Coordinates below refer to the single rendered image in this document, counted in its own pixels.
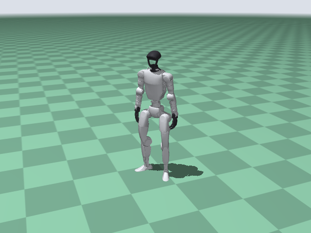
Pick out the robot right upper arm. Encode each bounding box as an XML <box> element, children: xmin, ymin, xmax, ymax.
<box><xmin>136</xmin><ymin>69</ymin><xmax>145</xmax><ymax>95</ymax></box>

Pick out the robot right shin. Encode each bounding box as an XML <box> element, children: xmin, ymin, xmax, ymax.
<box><xmin>141</xmin><ymin>141</ymin><xmax>151</xmax><ymax>167</ymax></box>

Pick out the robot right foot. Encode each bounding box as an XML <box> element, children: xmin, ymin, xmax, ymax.
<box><xmin>135</xmin><ymin>164</ymin><xmax>153</xmax><ymax>172</ymax></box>

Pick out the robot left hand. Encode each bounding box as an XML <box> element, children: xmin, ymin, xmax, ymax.
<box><xmin>169</xmin><ymin>113</ymin><xmax>178</xmax><ymax>129</ymax></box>

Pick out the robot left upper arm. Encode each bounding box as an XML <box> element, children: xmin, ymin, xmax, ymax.
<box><xmin>162</xmin><ymin>72</ymin><xmax>174</xmax><ymax>100</ymax></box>

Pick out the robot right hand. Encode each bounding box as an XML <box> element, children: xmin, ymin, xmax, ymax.
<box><xmin>135</xmin><ymin>107</ymin><xmax>140</xmax><ymax>123</ymax></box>

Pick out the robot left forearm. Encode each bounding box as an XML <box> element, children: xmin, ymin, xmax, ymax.
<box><xmin>169</xmin><ymin>93</ymin><xmax>178</xmax><ymax>117</ymax></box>

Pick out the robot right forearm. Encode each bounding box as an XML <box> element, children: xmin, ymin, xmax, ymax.
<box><xmin>135</xmin><ymin>93</ymin><xmax>142</xmax><ymax>110</ymax></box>

